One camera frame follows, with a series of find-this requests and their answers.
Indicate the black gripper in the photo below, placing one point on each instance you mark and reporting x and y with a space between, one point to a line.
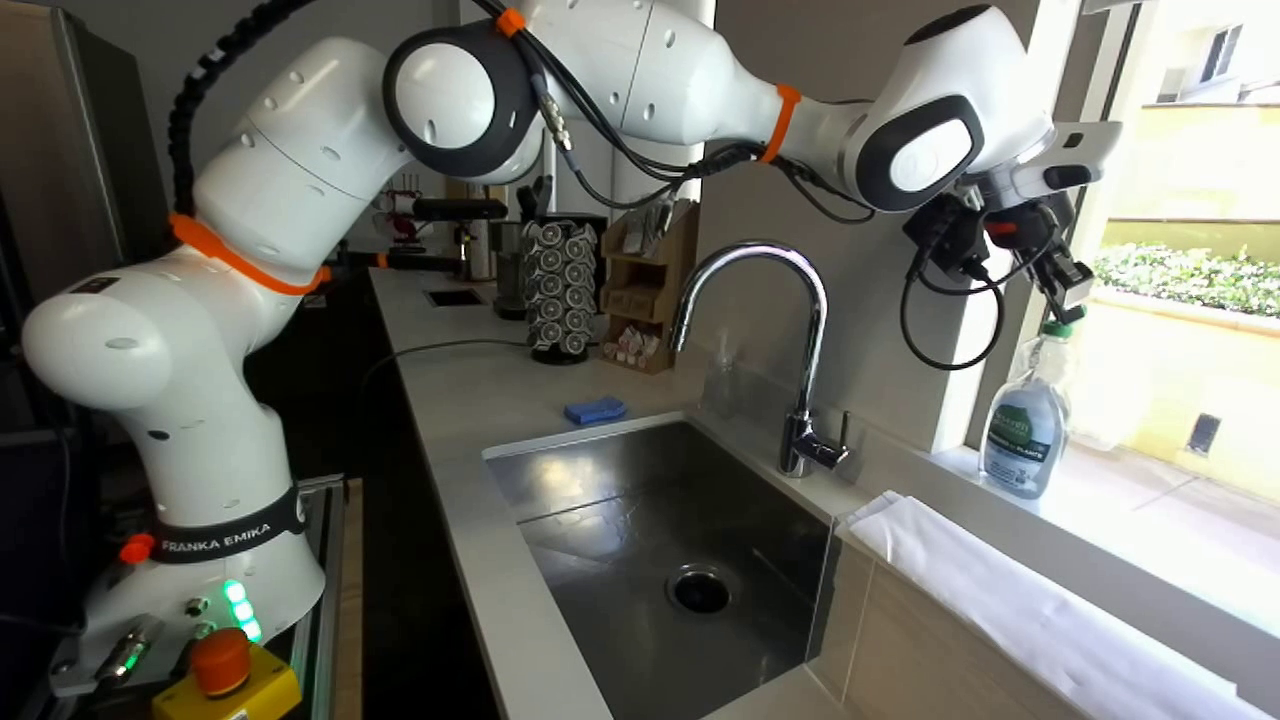
1030 233

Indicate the clear soap bottle green cap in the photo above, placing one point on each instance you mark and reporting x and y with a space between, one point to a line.
1030 420

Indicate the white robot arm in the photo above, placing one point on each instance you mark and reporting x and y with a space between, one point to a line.
160 343

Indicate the wooden tea box organizer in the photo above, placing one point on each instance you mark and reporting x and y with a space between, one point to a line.
647 260

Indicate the stainless steel sink basin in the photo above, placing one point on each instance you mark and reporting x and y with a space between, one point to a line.
686 578

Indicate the blue sponge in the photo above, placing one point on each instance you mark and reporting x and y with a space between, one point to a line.
589 412

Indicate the coffee pod carousel rack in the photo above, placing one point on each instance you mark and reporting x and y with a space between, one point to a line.
559 285

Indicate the yellow emergency stop button box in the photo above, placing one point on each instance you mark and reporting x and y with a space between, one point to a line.
230 679

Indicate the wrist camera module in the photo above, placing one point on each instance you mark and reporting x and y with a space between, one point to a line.
1056 160

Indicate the black camera on tripod arm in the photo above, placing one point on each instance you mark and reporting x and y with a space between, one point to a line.
451 209

